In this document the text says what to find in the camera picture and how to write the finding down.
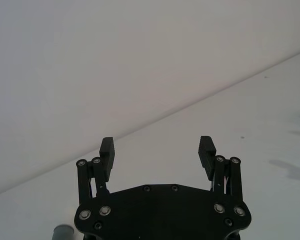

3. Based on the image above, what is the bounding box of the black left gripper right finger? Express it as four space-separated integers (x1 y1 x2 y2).
197 135 246 203

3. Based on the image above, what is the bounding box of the small grey round stub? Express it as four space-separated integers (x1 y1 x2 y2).
53 224 75 240

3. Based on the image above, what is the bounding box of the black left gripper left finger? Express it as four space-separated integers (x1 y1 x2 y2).
75 136 116 205

